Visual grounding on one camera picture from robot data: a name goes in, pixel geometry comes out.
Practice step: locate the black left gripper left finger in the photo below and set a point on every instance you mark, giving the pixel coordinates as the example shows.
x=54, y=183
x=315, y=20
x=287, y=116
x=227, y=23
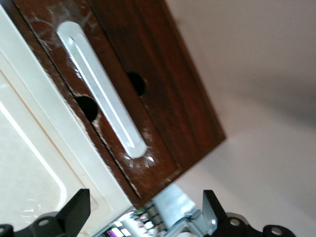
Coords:
x=74, y=214

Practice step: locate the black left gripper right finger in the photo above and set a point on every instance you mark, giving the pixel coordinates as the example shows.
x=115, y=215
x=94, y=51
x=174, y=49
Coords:
x=212, y=217

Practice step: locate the dark wooden drawer cabinet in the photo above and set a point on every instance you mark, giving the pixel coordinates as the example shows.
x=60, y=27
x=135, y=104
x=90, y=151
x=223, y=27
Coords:
x=212, y=128

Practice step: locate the cream plastic tray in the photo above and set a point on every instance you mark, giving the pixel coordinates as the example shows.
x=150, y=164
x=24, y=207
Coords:
x=37, y=160

